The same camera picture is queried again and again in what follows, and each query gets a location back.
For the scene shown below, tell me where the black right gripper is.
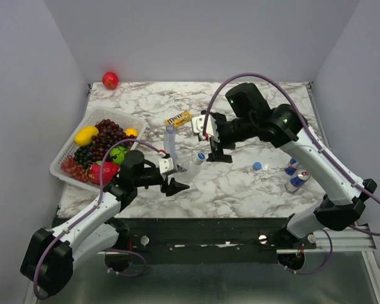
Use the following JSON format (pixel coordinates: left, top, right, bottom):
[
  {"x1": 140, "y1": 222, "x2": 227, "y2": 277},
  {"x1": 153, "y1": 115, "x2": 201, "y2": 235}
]
[{"x1": 206, "y1": 113, "x2": 255, "y2": 164}]

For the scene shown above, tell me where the large clear plastic bottle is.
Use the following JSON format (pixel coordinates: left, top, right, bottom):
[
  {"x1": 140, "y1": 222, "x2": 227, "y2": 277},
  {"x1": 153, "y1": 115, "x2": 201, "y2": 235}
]
[{"x1": 175, "y1": 152, "x2": 206, "y2": 184}]

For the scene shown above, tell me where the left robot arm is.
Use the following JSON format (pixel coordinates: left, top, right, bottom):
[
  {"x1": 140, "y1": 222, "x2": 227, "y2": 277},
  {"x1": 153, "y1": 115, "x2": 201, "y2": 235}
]
[{"x1": 20, "y1": 150, "x2": 189, "y2": 300}]

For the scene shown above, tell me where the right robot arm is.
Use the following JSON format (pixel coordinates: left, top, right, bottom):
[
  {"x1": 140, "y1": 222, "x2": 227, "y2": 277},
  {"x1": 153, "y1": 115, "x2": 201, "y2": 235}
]
[{"x1": 191, "y1": 83, "x2": 377, "y2": 248}]

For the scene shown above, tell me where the plain blue bottle cap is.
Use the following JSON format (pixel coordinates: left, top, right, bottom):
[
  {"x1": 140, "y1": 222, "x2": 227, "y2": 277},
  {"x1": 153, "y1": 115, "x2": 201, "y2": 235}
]
[{"x1": 253, "y1": 162, "x2": 262, "y2": 170}]

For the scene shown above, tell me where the blue tinted plastic bottle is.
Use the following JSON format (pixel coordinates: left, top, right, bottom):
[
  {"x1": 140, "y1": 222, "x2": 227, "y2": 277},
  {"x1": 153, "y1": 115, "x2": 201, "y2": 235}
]
[{"x1": 163, "y1": 124, "x2": 178, "y2": 161}]

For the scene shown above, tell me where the yellow m&m candy packet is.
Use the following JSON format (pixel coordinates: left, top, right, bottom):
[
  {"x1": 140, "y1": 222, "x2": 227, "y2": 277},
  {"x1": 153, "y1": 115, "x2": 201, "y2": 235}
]
[{"x1": 165, "y1": 111, "x2": 192, "y2": 128}]

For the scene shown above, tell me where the green toy fruit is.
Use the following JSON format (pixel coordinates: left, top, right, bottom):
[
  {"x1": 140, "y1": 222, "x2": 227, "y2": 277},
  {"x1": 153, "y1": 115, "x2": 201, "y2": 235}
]
[{"x1": 109, "y1": 146, "x2": 127, "y2": 166}]

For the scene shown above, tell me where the pink dragon fruit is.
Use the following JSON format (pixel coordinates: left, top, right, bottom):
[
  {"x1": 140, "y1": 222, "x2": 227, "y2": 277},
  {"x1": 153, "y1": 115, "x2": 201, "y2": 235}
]
[{"x1": 87, "y1": 161, "x2": 120, "y2": 185}]

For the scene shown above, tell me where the red bull can rear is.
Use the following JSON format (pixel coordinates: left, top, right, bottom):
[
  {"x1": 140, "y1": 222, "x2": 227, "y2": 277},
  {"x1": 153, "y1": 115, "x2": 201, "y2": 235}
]
[{"x1": 284, "y1": 158, "x2": 299, "y2": 176}]

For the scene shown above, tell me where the red bull can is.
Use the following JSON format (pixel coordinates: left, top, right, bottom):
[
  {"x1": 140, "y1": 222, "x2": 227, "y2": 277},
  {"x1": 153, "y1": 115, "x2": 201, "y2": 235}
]
[
  {"x1": 284, "y1": 158, "x2": 299, "y2": 176},
  {"x1": 285, "y1": 168, "x2": 311, "y2": 193}
]

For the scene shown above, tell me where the red bull can front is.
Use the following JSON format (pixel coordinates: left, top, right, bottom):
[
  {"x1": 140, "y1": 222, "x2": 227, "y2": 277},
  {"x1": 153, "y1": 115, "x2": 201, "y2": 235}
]
[{"x1": 285, "y1": 168, "x2": 311, "y2": 193}]

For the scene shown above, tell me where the dark red grape bunch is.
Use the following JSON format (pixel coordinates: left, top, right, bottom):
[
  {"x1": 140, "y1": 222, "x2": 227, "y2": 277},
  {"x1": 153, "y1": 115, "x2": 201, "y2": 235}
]
[{"x1": 90, "y1": 119, "x2": 136, "y2": 162}]

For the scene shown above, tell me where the dark blue grape bunch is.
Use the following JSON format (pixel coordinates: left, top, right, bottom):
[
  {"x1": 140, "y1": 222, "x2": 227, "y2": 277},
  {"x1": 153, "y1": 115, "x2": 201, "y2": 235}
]
[{"x1": 73, "y1": 146, "x2": 92, "y2": 169}]

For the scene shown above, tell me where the yellow mango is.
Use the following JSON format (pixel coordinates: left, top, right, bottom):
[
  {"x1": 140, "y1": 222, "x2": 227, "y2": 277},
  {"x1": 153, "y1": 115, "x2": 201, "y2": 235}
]
[{"x1": 74, "y1": 125, "x2": 99, "y2": 147}]

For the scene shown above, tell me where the white plastic basket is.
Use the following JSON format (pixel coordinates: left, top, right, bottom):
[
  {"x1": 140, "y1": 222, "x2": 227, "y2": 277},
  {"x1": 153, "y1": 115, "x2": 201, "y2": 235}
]
[{"x1": 49, "y1": 106, "x2": 148, "y2": 192}]

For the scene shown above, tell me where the light red grape bunch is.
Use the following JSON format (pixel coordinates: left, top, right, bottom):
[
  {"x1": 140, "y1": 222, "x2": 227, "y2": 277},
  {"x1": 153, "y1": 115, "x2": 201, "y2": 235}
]
[{"x1": 61, "y1": 155, "x2": 88, "y2": 182}]

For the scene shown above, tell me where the red apple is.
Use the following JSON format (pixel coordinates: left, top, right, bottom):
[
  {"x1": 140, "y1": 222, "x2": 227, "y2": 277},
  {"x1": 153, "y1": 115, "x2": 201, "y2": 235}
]
[{"x1": 102, "y1": 72, "x2": 119, "y2": 90}]

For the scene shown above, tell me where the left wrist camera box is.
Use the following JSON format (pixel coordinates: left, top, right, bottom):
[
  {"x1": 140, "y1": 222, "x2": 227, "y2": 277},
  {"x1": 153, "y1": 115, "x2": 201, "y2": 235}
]
[{"x1": 158, "y1": 153, "x2": 177, "y2": 176}]

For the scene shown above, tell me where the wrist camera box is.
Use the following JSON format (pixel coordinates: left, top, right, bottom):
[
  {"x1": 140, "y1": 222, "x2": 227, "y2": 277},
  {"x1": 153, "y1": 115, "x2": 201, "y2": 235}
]
[
  {"x1": 191, "y1": 115, "x2": 219, "y2": 142},
  {"x1": 158, "y1": 153, "x2": 177, "y2": 176}
]

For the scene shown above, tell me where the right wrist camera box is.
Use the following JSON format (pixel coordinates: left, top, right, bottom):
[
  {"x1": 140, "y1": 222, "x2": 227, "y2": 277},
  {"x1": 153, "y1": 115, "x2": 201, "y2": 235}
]
[{"x1": 191, "y1": 115, "x2": 219, "y2": 142}]

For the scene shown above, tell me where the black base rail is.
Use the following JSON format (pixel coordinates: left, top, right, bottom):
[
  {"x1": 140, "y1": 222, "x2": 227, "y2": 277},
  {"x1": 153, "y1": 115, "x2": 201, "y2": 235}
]
[{"x1": 85, "y1": 218, "x2": 316, "y2": 264}]

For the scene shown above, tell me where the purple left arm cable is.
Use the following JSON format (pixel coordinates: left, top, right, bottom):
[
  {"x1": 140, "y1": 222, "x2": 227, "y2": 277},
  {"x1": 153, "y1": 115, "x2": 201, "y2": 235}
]
[{"x1": 33, "y1": 138, "x2": 168, "y2": 300}]

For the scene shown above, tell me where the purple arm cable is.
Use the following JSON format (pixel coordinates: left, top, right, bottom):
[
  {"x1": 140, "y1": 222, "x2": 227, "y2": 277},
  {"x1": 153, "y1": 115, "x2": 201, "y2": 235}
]
[
  {"x1": 33, "y1": 138, "x2": 168, "y2": 300},
  {"x1": 201, "y1": 72, "x2": 380, "y2": 275}
]

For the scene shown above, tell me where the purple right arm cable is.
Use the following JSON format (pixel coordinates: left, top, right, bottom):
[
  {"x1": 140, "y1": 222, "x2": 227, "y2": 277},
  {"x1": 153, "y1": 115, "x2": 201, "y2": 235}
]
[{"x1": 201, "y1": 72, "x2": 380, "y2": 275}]

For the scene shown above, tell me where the aluminium frame rail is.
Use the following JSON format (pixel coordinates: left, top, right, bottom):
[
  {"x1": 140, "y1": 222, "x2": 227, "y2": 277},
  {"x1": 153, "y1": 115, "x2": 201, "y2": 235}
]
[{"x1": 280, "y1": 82, "x2": 376, "y2": 253}]

